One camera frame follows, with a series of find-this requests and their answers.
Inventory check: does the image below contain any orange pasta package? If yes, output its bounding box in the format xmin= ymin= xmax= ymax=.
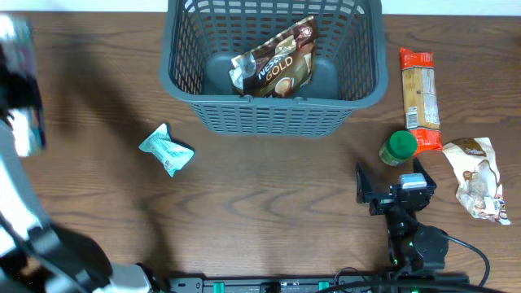
xmin=400 ymin=47 xmax=443 ymax=155

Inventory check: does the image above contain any brown Nescafe Gold pouch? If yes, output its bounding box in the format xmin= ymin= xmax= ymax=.
xmin=229 ymin=16 xmax=318 ymax=98

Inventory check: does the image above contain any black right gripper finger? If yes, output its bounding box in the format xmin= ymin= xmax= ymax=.
xmin=413 ymin=158 xmax=435 ymax=188
xmin=356 ymin=163 xmax=373 ymax=203

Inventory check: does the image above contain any teal snack packet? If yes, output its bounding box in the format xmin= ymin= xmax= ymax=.
xmin=138 ymin=124 xmax=195 ymax=177

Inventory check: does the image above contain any green lid jar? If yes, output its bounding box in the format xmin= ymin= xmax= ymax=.
xmin=379 ymin=130 xmax=418 ymax=166

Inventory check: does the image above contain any grey plastic basket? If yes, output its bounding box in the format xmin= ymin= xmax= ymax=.
xmin=160 ymin=0 xmax=388 ymax=137

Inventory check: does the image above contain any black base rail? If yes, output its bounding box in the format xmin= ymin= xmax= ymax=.
xmin=167 ymin=273 xmax=470 ymax=293

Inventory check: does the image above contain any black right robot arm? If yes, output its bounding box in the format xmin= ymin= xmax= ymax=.
xmin=356 ymin=159 xmax=449 ymax=273

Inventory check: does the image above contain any white tissue multipack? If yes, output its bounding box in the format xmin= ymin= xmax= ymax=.
xmin=1 ymin=14 xmax=46 ymax=157

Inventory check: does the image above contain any black cable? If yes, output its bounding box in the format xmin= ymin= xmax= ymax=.
xmin=443 ymin=234 xmax=491 ymax=286

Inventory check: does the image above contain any beige brown snack bag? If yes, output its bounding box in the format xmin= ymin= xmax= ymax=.
xmin=443 ymin=138 xmax=510 ymax=225

